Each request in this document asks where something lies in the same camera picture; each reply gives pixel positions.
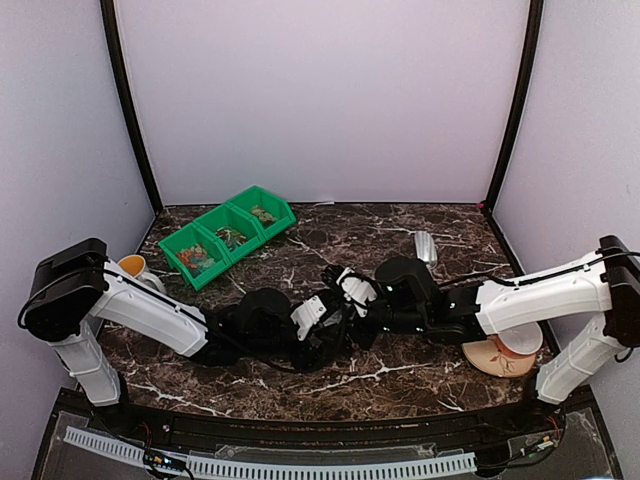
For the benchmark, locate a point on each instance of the left black frame post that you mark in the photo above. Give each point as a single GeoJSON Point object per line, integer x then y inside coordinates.
{"type": "Point", "coordinates": [128, 109]}

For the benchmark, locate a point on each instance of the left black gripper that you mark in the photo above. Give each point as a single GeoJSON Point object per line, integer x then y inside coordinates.
{"type": "Point", "coordinates": [310, 356]}

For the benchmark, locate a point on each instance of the metal scoop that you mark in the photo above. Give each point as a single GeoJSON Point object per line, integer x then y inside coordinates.
{"type": "Point", "coordinates": [426, 249]}

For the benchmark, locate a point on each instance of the right black frame post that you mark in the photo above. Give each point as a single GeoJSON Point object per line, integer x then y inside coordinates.
{"type": "Point", "coordinates": [531, 36]}

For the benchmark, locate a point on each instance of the black frame post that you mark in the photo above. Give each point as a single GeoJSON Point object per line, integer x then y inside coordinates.
{"type": "Point", "coordinates": [128, 109]}
{"type": "Point", "coordinates": [531, 36]}

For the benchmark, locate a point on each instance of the white orange bowl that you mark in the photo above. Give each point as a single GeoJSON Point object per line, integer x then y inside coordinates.
{"type": "Point", "coordinates": [523, 340]}

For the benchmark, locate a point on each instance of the white slotted cable duct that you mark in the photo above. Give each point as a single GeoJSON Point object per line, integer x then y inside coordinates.
{"type": "Point", "coordinates": [193, 466]}

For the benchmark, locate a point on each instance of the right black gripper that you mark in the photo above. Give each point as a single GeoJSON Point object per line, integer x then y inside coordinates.
{"type": "Point", "coordinates": [365, 339]}

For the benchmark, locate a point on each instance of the green bin colourful candies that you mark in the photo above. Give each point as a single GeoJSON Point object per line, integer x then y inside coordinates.
{"type": "Point", "coordinates": [196, 255]}

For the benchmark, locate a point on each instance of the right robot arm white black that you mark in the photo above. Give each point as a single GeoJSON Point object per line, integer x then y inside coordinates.
{"type": "Point", "coordinates": [404, 298]}

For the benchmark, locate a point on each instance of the beige floral plate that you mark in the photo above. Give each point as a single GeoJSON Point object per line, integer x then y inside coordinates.
{"type": "Point", "coordinates": [492, 357]}

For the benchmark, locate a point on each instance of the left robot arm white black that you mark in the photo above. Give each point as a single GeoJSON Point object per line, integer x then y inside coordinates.
{"type": "Point", "coordinates": [81, 282]}

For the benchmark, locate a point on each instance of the black front rail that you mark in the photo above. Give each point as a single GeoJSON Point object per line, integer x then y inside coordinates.
{"type": "Point", "coordinates": [364, 413]}

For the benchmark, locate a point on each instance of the green bin mixed candies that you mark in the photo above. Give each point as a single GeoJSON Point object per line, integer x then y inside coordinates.
{"type": "Point", "coordinates": [237, 230]}

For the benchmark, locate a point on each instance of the white patterned mug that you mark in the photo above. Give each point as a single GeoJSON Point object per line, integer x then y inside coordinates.
{"type": "Point", "coordinates": [136, 267]}

